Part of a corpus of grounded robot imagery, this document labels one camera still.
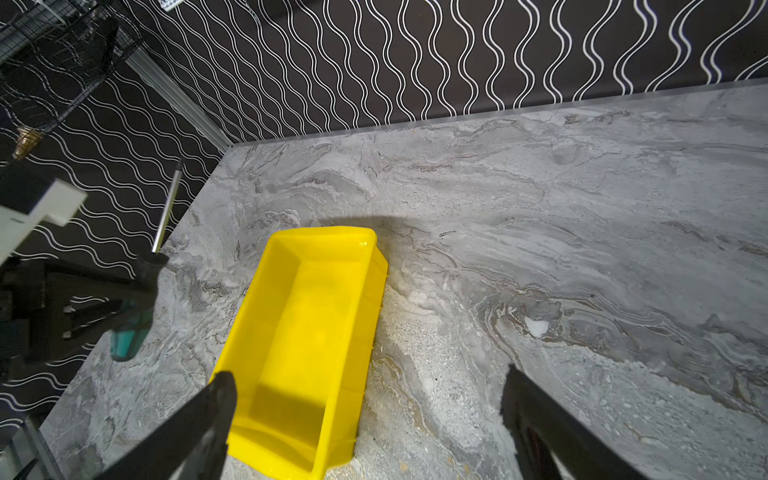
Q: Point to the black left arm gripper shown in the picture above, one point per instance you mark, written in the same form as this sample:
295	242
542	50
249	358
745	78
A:
50	308

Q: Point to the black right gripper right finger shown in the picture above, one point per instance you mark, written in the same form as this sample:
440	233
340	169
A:
548	439

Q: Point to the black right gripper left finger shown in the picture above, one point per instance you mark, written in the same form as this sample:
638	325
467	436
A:
192	442

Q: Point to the green handled screwdriver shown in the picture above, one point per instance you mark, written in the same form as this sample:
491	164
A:
128	337

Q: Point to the yellow plastic bin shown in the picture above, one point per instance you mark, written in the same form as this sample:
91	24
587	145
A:
300	347

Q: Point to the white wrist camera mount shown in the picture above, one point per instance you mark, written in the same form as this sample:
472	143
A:
27	201

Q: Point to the black wire basket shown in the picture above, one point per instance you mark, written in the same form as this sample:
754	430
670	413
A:
53	57

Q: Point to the aluminium left corner post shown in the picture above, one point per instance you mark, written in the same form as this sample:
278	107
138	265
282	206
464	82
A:
156	78

